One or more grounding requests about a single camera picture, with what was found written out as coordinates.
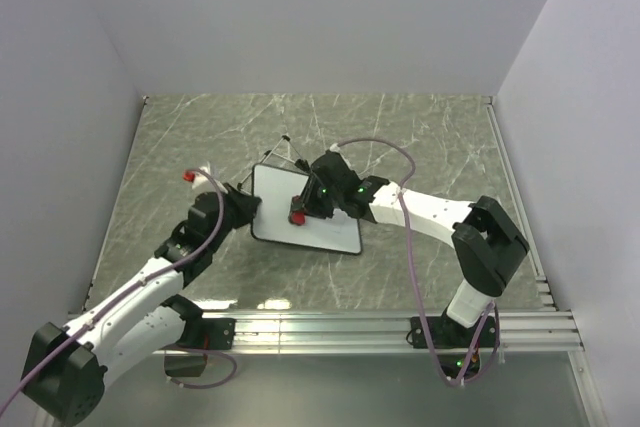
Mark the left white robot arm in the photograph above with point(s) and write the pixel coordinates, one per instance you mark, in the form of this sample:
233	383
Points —
68	368

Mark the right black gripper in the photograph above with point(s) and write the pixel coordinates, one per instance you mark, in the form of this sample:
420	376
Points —
310	206

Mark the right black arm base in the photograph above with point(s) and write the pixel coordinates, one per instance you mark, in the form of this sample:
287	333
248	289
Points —
447	334

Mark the white whiteboard black frame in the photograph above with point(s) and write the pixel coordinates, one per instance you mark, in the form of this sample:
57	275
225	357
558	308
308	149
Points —
281	219

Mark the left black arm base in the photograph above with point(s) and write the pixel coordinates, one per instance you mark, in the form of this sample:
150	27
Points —
215	333

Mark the aluminium front rail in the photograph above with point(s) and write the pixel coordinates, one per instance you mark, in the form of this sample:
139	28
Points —
289	332

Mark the red black eraser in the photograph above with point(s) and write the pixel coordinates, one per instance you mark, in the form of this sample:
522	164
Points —
297	218

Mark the left wrist camera red cap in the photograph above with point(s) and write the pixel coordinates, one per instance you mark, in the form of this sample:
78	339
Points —
198	179

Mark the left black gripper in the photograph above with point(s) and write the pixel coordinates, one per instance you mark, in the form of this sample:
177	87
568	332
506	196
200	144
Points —
245	205

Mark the metal wire whiteboard stand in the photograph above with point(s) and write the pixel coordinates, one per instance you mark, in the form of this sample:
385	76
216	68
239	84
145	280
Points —
284	154

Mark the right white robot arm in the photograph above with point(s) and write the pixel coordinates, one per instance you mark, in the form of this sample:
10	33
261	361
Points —
488	245

